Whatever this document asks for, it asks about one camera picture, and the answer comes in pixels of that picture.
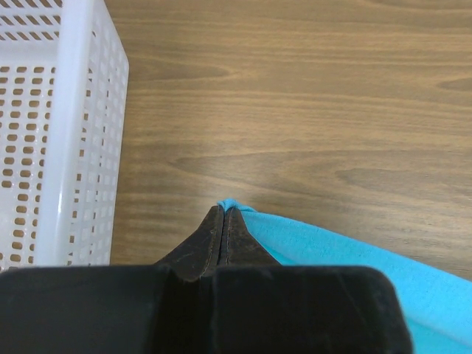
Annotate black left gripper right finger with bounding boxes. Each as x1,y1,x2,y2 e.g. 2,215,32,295
220,208,280,266

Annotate white perforated plastic basket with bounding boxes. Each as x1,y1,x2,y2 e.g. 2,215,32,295
1,1,129,271

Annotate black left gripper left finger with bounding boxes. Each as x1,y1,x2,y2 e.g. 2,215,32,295
155,206,223,281

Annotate turquoise blue t shirt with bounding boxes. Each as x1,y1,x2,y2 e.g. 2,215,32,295
218,198,471,353

